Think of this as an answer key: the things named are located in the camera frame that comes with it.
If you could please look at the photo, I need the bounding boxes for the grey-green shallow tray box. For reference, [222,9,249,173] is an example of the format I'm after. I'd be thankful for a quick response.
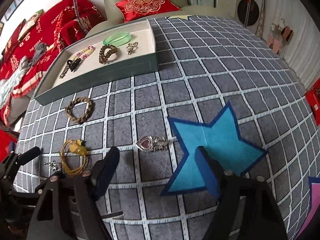
[34,18,159,106]

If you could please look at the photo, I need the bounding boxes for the red plastic stool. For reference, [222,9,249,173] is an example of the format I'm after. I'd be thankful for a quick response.
[305,78,320,126]

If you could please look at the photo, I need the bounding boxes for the red gift box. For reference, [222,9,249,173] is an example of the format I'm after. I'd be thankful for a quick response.
[0,127,18,162]

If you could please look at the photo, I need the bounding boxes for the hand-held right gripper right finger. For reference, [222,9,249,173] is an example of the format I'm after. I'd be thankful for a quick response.
[195,146,287,240]

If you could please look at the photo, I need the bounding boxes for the beige rabbit hair clip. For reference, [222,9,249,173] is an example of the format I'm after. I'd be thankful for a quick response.
[126,42,138,55]

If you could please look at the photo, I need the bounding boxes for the brown spiral hair tie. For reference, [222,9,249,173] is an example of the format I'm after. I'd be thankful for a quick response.
[98,44,119,64]

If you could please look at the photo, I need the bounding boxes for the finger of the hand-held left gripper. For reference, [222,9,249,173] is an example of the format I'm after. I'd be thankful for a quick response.
[2,147,40,178]
[10,171,66,201]

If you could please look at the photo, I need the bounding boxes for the pastel beaded bracelet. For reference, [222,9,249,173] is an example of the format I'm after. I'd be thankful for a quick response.
[72,45,96,60]

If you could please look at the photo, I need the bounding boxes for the white sheer curtain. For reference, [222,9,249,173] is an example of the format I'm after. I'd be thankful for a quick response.
[264,0,320,92]

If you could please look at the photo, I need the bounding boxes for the red broom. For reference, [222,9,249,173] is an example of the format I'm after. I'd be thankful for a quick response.
[243,0,256,26]

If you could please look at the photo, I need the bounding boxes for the brown braided bracelet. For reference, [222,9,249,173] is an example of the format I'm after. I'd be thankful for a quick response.
[65,97,93,124]

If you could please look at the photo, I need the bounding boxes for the red fringed pillow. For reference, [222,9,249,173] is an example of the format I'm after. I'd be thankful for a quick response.
[3,19,27,53]

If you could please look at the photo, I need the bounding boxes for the white washing machine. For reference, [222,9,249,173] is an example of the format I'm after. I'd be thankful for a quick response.
[236,0,264,28]

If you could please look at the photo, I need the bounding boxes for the grey checked tablecloth with stars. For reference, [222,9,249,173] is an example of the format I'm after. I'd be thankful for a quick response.
[11,15,319,240]

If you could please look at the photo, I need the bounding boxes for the blue-toned framed photo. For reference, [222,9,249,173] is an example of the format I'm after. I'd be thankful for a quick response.
[4,5,16,22]

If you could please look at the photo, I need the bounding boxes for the yellow cord hair tie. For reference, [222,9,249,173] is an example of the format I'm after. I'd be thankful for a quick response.
[59,139,88,174]

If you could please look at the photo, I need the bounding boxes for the black claw hair clip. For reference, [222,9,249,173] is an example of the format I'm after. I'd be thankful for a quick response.
[66,58,82,72]

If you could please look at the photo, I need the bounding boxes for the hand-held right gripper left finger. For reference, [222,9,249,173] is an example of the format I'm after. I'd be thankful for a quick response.
[26,146,120,240]

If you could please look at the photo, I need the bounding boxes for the red printed sofa blanket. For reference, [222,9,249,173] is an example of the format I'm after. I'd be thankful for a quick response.
[0,0,106,128]

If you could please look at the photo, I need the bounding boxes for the grey clothes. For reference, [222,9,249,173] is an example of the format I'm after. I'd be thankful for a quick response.
[24,42,49,68]

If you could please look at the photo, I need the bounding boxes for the pillow with picture print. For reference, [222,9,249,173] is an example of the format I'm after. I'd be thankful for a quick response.
[17,9,44,34]

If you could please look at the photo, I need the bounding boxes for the flexible phone holder pole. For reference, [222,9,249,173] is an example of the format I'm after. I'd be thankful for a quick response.
[71,0,87,34]

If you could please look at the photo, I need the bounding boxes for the light blue white blanket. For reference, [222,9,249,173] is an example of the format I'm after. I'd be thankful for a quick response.
[0,64,23,106]

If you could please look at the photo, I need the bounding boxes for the green translucent bangle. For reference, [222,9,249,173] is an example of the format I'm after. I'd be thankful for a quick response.
[103,31,132,47]

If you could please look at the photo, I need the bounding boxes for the rack with slippers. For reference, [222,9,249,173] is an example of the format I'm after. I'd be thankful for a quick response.
[266,19,294,54]

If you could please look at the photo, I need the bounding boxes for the red embroidered cushion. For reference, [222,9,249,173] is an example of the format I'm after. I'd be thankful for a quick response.
[115,0,181,22]

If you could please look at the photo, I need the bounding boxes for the small silver heart earring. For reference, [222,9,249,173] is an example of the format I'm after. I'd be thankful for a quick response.
[44,161,62,172]

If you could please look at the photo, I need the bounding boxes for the grey sofa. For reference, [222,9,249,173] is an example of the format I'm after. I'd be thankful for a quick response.
[6,90,34,122]

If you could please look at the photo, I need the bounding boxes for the silver pink heart hair clip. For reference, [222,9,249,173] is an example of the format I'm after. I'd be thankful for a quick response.
[137,135,168,152]

